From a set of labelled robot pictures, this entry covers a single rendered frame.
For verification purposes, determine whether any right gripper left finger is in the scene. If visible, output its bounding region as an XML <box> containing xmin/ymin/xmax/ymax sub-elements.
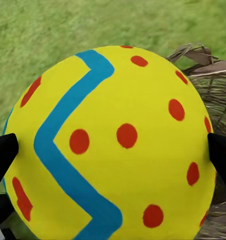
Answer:
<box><xmin>0</xmin><ymin>133</ymin><xmax>18</xmax><ymax>182</ymax></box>

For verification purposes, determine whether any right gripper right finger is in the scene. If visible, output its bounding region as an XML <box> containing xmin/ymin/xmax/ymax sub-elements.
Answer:
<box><xmin>208</xmin><ymin>133</ymin><xmax>226</xmax><ymax>185</ymax></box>

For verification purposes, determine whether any easter egg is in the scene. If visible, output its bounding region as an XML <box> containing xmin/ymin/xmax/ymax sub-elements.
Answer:
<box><xmin>2</xmin><ymin>45</ymin><xmax>218</xmax><ymax>240</ymax></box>

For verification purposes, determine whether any wicker basket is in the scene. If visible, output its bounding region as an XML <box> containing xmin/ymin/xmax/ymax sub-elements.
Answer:
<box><xmin>165</xmin><ymin>42</ymin><xmax>226</xmax><ymax>240</ymax></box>

